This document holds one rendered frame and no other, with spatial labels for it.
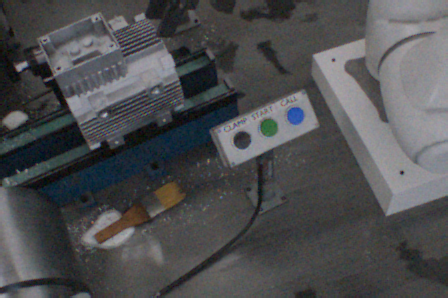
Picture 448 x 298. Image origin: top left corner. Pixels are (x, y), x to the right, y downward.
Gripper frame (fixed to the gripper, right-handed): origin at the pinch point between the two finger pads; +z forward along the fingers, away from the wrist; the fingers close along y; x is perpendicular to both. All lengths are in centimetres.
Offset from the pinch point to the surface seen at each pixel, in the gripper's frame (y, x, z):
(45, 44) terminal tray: -8.9, -14.6, 14.4
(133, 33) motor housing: -6.9, 0.2, 10.0
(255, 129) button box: 20.3, 11.0, 8.0
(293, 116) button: 21.3, 16.6, 4.4
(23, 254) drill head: 27.7, -26.8, 21.4
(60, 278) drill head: 31.8, -22.5, 22.7
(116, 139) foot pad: 3.8, -2.4, 26.3
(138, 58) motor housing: -2.3, 0.1, 12.0
